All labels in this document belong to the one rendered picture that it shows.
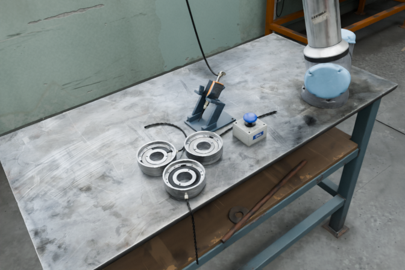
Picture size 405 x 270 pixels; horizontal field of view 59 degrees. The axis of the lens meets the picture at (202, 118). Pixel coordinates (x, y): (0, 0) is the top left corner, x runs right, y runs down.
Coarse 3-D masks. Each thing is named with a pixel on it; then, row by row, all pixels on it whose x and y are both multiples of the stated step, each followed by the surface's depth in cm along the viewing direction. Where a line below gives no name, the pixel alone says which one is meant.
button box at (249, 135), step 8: (240, 120) 103; (240, 128) 100; (248, 128) 100; (256, 128) 100; (264, 128) 101; (240, 136) 102; (248, 136) 98; (256, 136) 100; (264, 136) 103; (248, 144) 100
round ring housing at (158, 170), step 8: (152, 144) 98; (160, 144) 99; (168, 144) 98; (144, 152) 97; (152, 152) 96; (160, 152) 97; (152, 160) 97; (160, 160) 93; (176, 160) 95; (144, 168) 91; (152, 168) 90; (160, 168) 91
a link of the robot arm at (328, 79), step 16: (304, 0) 88; (320, 0) 85; (336, 0) 87; (304, 16) 92; (320, 16) 88; (336, 16) 88; (320, 32) 90; (336, 32) 90; (304, 48) 98; (320, 48) 92; (336, 48) 91; (320, 64) 92; (336, 64) 91; (304, 80) 97; (320, 80) 95; (336, 80) 93; (320, 96) 98; (336, 96) 97
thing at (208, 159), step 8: (192, 136) 100; (200, 136) 101; (208, 136) 101; (216, 136) 100; (184, 144) 96; (200, 144) 99; (208, 144) 99; (200, 152) 95; (208, 152) 95; (216, 152) 94; (200, 160) 94; (208, 160) 94; (216, 160) 96
